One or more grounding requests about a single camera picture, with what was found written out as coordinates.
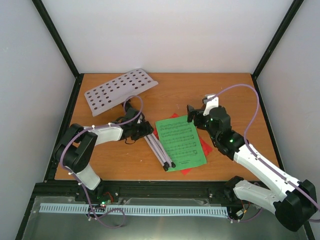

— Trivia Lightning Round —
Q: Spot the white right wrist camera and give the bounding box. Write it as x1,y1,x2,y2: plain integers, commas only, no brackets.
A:
202,93,219,116

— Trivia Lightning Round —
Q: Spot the red music sheet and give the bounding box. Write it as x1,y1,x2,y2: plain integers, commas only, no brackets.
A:
152,112,213,176

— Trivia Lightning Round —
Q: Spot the black aluminium frame rail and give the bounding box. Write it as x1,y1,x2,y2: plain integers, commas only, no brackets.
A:
32,180,301,207

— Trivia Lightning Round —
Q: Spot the green sheet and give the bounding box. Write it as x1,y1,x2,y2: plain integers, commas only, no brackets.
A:
154,114,208,173

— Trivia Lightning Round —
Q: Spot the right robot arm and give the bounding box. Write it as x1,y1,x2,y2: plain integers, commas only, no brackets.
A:
187,105,317,232

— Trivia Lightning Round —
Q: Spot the light blue cable duct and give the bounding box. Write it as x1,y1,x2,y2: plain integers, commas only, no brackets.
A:
38,203,228,218

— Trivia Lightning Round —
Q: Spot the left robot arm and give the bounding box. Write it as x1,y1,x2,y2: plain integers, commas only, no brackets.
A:
53,107,154,202

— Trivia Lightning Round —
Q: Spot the white music stand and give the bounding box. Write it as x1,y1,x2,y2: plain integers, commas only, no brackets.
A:
84,68,176,171

